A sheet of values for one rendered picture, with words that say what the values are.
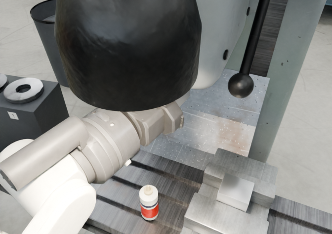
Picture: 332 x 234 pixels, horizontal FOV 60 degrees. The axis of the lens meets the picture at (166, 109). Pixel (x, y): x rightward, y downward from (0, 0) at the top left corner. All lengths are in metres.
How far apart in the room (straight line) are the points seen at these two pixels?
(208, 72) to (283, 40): 0.49
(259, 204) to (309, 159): 1.52
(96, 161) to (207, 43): 0.19
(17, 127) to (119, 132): 0.45
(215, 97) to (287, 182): 1.21
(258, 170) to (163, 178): 0.24
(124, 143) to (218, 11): 0.20
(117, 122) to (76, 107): 2.06
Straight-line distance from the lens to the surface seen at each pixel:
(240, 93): 0.34
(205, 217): 0.59
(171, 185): 0.75
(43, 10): 2.69
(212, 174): 0.64
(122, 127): 0.38
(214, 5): 0.29
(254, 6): 0.48
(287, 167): 2.07
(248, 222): 0.60
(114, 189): 0.76
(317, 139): 2.33
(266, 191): 0.65
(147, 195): 0.63
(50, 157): 0.34
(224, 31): 0.31
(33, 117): 0.73
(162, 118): 0.42
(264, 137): 1.00
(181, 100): 0.47
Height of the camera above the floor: 1.53
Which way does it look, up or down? 42 degrees down
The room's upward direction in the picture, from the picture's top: straight up
